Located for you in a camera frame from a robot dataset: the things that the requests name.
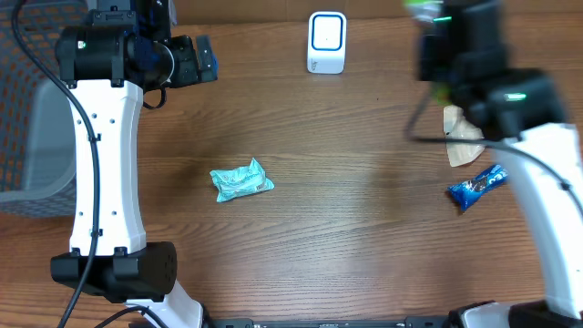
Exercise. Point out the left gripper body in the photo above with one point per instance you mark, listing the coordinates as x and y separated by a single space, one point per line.
187 70

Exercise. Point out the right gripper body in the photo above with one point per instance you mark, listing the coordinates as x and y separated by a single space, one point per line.
434 56

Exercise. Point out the beige wrapper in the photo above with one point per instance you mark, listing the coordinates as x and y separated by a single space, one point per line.
456 126

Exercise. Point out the teal white snack packet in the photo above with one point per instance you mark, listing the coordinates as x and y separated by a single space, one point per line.
240 182

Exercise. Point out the blue snack packet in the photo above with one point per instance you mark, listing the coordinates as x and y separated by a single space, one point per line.
468 192

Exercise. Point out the green snack packet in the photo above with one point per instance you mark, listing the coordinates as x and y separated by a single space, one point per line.
424 13

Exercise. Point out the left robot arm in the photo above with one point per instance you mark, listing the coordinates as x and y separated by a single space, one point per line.
123 50

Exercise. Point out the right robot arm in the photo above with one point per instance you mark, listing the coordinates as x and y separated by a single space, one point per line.
524 123

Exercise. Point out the white barcode scanner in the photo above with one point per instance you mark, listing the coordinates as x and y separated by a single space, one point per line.
326 51

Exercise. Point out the grey plastic mesh basket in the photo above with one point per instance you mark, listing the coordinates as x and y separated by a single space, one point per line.
38 167

